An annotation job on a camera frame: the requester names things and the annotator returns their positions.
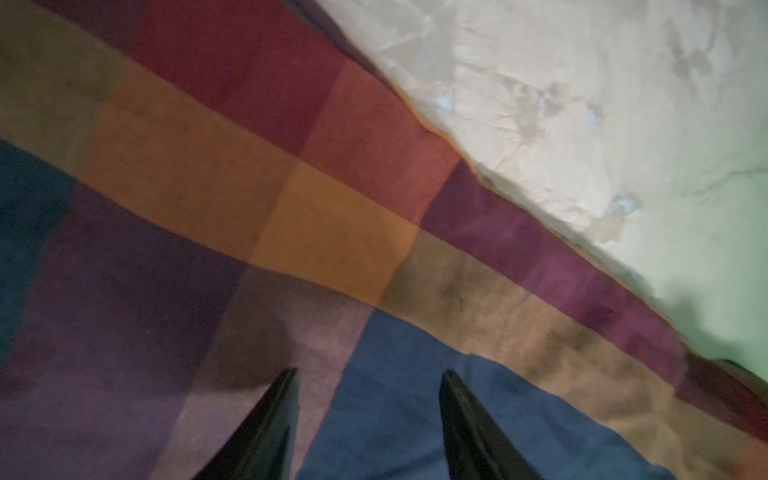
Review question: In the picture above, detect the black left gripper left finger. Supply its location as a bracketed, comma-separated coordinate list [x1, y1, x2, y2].
[195, 368, 300, 480]

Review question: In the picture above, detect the plaid long sleeve shirt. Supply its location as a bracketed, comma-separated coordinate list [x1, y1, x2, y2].
[1, 1, 767, 479]

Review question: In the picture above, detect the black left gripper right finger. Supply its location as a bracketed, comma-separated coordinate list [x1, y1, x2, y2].
[439, 370, 541, 480]

